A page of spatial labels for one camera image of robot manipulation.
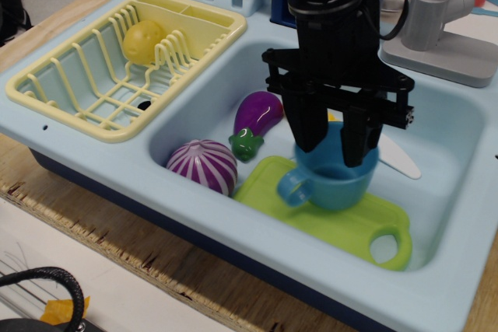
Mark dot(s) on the yellow tape piece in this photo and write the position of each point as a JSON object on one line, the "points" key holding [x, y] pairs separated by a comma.
{"points": [[57, 312]]}

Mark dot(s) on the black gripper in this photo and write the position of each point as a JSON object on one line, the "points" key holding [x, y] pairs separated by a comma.
{"points": [[336, 66]]}

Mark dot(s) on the green plastic cutting board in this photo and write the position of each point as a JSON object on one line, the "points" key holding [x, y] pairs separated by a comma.
{"points": [[374, 230]]}

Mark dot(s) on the purple striped toy onion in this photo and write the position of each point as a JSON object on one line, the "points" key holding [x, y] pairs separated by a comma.
{"points": [[206, 162]]}

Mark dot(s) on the yellow toy potato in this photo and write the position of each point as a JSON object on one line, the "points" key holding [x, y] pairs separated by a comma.
{"points": [[140, 40]]}

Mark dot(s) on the yellow handled toy knife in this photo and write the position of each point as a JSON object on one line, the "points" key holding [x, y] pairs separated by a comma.
{"points": [[392, 155]]}

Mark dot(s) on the grey toy faucet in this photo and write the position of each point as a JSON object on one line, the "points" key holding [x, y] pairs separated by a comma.
{"points": [[424, 46]]}

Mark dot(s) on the black backpack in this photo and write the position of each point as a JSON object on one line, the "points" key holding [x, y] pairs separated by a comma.
{"points": [[13, 19]]}

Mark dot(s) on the blue plastic cup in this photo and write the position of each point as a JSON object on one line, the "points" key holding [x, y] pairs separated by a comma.
{"points": [[321, 176]]}

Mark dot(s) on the light blue toy sink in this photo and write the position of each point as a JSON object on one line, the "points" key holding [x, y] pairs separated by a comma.
{"points": [[452, 207]]}

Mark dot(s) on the purple toy eggplant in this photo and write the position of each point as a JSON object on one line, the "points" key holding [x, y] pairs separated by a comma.
{"points": [[256, 115]]}

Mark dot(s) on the cream yellow drying rack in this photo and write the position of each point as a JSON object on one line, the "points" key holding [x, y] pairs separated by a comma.
{"points": [[88, 84]]}

